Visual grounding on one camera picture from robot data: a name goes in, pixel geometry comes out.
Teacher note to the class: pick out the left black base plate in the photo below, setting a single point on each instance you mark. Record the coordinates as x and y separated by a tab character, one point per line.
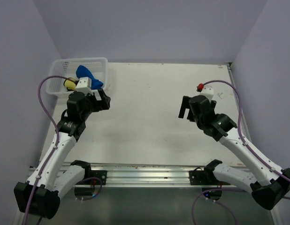
95	177

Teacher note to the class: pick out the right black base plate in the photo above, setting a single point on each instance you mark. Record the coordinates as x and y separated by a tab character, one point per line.
198	176

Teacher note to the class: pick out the blue towel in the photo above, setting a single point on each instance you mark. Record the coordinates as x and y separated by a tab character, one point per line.
83	72

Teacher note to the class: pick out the aluminium mounting rail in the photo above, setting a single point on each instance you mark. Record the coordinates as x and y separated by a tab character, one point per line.
149	176

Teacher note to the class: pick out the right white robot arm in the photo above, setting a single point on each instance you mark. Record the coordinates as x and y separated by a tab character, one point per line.
267	182

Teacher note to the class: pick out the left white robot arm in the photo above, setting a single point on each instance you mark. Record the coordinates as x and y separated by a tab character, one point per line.
42	192

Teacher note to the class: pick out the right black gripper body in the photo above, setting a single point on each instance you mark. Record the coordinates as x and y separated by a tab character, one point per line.
199	122

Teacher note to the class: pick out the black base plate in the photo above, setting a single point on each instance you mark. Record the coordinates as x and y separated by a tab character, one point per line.
95	177
198	176

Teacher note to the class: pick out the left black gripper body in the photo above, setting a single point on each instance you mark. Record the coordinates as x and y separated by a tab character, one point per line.
92	105

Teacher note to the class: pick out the yellow and black towel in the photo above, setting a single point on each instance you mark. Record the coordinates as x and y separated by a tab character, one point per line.
70	84

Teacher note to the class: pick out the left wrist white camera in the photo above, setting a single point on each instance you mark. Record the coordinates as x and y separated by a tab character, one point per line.
84	86

